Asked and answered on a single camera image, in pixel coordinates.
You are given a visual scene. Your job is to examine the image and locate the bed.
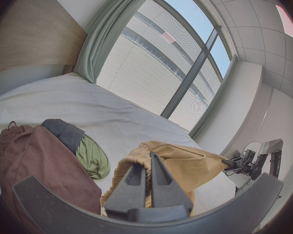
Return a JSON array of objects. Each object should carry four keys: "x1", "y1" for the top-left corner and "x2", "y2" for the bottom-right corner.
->
[{"x1": 0, "y1": 0, "x2": 237, "y2": 219}]

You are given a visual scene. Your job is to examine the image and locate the window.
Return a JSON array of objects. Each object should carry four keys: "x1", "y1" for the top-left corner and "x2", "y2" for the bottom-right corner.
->
[{"x1": 95, "y1": 0, "x2": 237, "y2": 138}]

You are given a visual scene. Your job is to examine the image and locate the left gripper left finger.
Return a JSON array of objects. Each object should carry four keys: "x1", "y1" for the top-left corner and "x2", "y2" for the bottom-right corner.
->
[{"x1": 105, "y1": 163, "x2": 147, "y2": 223}]

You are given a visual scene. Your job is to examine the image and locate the tan shorts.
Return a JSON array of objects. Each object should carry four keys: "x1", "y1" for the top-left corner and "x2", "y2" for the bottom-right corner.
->
[{"x1": 100, "y1": 140, "x2": 229, "y2": 216}]

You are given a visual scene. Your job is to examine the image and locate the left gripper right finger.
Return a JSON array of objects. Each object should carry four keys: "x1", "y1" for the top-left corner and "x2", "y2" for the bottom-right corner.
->
[{"x1": 146, "y1": 151, "x2": 194, "y2": 222}]

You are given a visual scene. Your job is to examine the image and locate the brown shorts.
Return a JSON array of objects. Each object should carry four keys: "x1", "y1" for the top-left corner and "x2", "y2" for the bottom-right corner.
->
[{"x1": 0, "y1": 121, "x2": 102, "y2": 228}]

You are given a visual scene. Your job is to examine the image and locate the green garment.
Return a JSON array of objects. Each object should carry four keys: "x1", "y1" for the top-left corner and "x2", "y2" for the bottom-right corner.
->
[{"x1": 76, "y1": 134, "x2": 111, "y2": 180}]

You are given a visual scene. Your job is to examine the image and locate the black garment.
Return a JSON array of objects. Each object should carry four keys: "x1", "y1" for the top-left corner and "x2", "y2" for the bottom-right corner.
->
[{"x1": 42, "y1": 118, "x2": 85, "y2": 155}]

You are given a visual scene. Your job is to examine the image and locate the ceiling light panel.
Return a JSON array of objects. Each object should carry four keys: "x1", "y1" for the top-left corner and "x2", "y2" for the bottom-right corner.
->
[{"x1": 275, "y1": 5, "x2": 293, "y2": 44}]

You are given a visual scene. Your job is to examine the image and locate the grey-green curtain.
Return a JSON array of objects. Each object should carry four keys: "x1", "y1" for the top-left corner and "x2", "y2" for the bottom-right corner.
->
[{"x1": 73, "y1": 0, "x2": 177, "y2": 84}]

